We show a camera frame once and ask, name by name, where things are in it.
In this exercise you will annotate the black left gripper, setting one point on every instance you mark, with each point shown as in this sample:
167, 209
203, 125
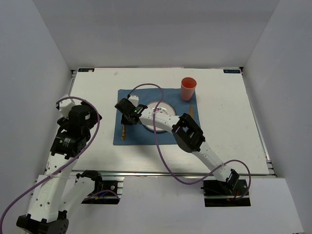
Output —
93, 118

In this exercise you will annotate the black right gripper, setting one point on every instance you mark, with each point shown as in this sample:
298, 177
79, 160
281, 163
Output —
124, 121

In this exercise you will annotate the gold fork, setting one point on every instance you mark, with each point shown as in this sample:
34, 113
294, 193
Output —
123, 134

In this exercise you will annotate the blue cloth napkin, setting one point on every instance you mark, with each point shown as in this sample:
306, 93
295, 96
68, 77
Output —
139, 134

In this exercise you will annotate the white plate with red characters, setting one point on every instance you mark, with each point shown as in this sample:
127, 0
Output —
162, 120

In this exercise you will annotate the gold knife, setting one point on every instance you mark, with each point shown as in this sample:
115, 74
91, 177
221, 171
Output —
191, 111

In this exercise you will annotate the pink plastic cup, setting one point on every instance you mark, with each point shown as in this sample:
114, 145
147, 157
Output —
187, 89

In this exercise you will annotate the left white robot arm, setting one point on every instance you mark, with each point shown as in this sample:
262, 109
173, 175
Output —
50, 212

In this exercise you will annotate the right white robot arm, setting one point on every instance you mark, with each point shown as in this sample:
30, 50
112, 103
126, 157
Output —
188, 136

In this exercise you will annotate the left blue corner label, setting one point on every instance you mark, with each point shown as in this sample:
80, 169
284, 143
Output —
86, 70

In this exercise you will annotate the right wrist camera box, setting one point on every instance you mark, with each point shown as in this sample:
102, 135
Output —
133, 99

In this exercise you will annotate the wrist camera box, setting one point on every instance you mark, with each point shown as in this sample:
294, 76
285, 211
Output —
133, 99
65, 106

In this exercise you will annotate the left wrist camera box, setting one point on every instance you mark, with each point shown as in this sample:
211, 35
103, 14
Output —
65, 106

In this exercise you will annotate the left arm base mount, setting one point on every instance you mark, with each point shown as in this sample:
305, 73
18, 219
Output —
105, 191

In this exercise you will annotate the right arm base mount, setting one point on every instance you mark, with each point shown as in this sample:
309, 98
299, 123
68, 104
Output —
217, 196

